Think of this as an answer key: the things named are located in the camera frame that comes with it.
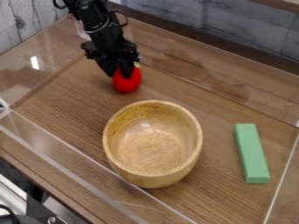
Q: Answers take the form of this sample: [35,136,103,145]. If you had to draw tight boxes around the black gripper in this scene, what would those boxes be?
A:
[80,24,139,79]

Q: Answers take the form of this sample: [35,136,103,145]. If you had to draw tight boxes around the red strawberry toy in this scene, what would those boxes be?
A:
[112,65,142,93]

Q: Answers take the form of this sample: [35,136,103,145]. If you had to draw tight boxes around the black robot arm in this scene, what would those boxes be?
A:
[52,0,140,79]

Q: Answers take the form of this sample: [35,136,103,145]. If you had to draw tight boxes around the wooden bowl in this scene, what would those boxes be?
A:
[103,100,203,188]

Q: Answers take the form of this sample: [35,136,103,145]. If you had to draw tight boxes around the green rectangular block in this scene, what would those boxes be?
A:
[234,123,271,184]

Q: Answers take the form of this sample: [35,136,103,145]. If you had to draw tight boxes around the clear acrylic tray enclosure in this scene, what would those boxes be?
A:
[0,17,299,224]

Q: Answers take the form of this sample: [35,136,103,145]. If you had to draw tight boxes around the black clamp mount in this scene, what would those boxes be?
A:
[25,195,67,224]

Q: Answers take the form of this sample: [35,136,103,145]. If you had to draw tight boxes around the black cable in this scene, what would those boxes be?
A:
[0,204,21,224]

